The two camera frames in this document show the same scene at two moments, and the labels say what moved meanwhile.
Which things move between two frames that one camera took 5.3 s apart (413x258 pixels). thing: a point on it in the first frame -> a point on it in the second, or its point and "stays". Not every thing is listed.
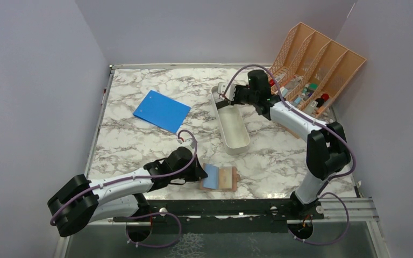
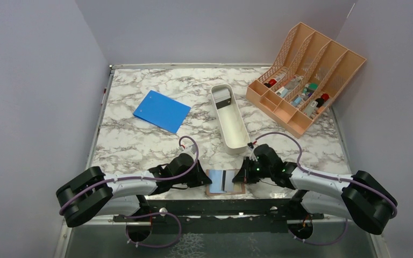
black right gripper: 238,87 -> 244,176
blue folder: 163,111 stays
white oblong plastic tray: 232,126 stays
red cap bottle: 324,97 stays
